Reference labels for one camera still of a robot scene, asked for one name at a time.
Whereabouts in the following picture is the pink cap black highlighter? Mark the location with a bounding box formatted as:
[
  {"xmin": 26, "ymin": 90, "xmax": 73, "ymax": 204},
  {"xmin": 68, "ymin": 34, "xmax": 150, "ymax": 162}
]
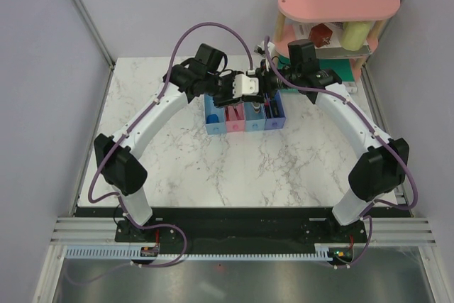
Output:
[{"xmin": 264, "ymin": 105, "xmax": 271, "ymax": 119}]

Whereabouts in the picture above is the grey white eraser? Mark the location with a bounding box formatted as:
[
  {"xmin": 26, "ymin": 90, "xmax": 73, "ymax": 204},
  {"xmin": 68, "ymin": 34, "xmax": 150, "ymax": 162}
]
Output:
[{"xmin": 251, "ymin": 102, "xmax": 261, "ymax": 112}]

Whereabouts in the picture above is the red gel pen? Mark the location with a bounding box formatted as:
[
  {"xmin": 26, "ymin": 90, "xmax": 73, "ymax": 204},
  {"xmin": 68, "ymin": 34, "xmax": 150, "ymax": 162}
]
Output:
[{"xmin": 233, "ymin": 106, "xmax": 241, "ymax": 121}]

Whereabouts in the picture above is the blue cap black highlighter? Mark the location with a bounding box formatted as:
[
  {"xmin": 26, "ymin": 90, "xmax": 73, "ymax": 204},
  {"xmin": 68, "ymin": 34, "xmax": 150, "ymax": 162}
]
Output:
[{"xmin": 269, "ymin": 101, "xmax": 280, "ymax": 118}]

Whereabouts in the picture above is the pink drawer bin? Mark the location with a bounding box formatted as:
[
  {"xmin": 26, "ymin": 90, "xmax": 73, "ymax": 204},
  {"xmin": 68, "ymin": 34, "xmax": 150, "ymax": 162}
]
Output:
[{"xmin": 226, "ymin": 104, "xmax": 245, "ymax": 133}]

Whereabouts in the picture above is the purple drawer bin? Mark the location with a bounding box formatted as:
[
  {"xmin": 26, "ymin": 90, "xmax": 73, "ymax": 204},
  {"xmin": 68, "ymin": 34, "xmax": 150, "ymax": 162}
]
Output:
[{"xmin": 264, "ymin": 92, "xmax": 287, "ymax": 130}]

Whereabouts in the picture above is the light blue drawer bin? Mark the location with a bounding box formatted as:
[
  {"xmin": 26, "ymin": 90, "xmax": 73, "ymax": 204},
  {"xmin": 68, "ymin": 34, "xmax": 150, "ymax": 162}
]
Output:
[{"xmin": 204, "ymin": 95, "xmax": 226, "ymax": 135}]

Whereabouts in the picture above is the blue grey eraser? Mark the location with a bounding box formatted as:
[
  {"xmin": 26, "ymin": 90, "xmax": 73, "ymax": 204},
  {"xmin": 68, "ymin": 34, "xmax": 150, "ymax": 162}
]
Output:
[{"xmin": 206, "ymin": 114, "xmax": 219, "ymax": 124}]

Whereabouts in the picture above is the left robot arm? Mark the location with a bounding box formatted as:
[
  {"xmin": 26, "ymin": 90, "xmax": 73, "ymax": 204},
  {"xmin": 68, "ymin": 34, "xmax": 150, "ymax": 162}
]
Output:
[{"xmin": 94, "ymin": 44, "xmax": 259, "ymax": 241}]

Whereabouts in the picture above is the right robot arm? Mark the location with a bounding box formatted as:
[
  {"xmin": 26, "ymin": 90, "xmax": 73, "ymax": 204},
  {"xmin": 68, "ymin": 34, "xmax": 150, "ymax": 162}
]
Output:
[{"xmin": 255, "ymin": 38, "xmax": 415, "ymax": 242}]

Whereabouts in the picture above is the white book on shelf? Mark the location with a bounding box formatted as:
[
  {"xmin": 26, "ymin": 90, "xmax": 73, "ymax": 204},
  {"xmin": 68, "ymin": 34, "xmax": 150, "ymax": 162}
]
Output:
[{"xmin": 293, "ymin": 21, "xmax": 377, "ymax": 60}]

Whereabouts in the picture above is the green grey book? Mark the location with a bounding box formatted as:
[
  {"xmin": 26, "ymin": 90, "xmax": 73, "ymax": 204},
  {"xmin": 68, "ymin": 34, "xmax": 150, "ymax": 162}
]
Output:
[{"xmin": 278, "ymin": 55, "xmax": 357, "ymax": 93}]

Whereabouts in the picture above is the dark red cube box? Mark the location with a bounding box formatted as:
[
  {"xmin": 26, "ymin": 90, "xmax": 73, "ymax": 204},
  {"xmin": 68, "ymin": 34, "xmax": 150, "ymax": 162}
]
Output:
[{"xmin": 309, "ymin": 23, "xmax": 333, "ymax": 48}]

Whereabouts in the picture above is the pale yellow cylinder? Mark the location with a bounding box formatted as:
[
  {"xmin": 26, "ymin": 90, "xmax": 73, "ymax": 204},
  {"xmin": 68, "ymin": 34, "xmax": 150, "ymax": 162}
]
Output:
[{"xmin": 340, "ymin": 21, "xmax": 372, "ymax": 51}]

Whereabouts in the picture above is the pink wooden shelf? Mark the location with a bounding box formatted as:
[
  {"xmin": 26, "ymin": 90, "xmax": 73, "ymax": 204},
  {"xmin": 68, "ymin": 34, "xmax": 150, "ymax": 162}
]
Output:
[{"xmin": 273, "ymin": 0, "xmax": 400, "ymax": 72}]

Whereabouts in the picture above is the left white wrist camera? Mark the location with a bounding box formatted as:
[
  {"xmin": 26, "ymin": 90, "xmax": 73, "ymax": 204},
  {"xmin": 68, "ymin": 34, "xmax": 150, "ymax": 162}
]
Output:
[{"xmin": 232, "ymin": 74, "xmax": 264, "ymax": 103}]

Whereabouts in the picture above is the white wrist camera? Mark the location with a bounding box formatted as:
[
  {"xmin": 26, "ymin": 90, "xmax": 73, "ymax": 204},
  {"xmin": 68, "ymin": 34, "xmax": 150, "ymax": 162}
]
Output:
[
  {"xmin": 253, "ymin": 40, "xmax": 279, "ymax": 58},
  {"xmin": 232, "ymin": 74, "xmax": 264, "ymax": 103}
]

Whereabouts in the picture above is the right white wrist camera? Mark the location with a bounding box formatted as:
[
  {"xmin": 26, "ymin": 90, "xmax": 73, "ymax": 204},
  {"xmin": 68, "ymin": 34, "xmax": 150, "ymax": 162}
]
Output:
[{"xmin": 253, "ymin": 40, "xmax": 279, "ymax": 58}]

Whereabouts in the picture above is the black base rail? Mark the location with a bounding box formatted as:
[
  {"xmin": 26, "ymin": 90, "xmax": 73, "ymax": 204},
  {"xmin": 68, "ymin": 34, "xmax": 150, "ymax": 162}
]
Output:
[{"xmin": 74, "ymin": 205, "xmax": 366, "ymax": 250}]

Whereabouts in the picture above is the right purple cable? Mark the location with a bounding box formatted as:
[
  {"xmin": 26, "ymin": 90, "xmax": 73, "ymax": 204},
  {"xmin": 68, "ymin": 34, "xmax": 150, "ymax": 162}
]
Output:
[{"xmin": 264, "ymin": 35, "xmax": 419, "ymax": 270}]

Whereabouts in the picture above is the purple cable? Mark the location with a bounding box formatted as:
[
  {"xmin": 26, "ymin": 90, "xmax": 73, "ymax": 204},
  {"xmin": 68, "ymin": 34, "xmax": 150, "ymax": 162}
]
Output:
[
  {"xmin": 264, "ymin": 35, "xmax": 419, "ymax": 270},
  {"xmin": 65, "ymin": 23, "xmax": 253, "ymax": 287}
]

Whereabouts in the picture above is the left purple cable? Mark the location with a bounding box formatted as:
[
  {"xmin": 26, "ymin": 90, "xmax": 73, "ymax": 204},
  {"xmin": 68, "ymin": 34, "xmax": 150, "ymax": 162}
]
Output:
[{"xmin": 65, "ymin": 23, "xmax": 253, "ymax": 287}]

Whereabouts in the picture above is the white cable duct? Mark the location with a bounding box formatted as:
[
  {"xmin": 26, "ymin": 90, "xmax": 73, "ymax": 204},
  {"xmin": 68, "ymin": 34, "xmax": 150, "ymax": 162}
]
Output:
[{"xmin": 65, "ymin": 245, "xmax": 345, "ymax": 261}]

